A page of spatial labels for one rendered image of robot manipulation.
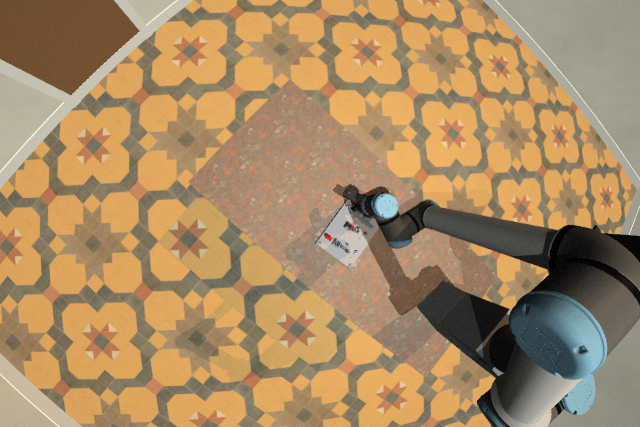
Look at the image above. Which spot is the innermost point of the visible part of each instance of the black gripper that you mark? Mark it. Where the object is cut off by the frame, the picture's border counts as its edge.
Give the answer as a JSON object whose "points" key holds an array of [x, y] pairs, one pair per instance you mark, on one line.
{"points": [[355, 206]]}

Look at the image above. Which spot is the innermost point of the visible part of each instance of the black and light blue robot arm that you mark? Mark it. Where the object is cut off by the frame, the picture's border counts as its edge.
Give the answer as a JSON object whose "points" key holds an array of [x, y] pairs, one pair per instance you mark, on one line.
{"points": [[568, 324]]}

